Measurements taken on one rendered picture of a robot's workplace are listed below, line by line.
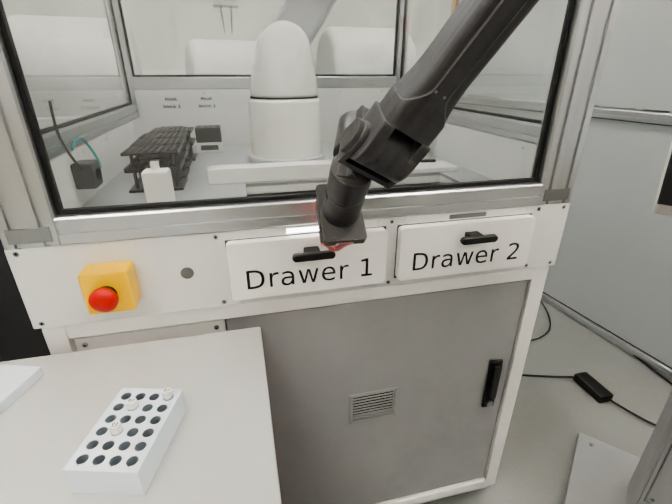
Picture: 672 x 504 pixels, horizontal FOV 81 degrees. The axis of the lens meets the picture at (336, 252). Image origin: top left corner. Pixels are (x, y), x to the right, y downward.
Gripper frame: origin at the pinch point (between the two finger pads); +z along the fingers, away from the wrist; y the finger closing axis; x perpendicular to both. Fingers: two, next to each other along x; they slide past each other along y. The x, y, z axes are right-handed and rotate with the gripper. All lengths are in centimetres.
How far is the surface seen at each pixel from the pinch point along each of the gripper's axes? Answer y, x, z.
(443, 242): -0.1, -22.3, 4.6
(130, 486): -32.0, 28.6, -6.2
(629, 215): 38, -149, 72
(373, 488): -44, -13, 63
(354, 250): -0.4, -4.5, 4.3
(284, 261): -1.3, 8.4, 4.7
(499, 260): -3.1, -35.6, 8.9
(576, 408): -34, -103, 91
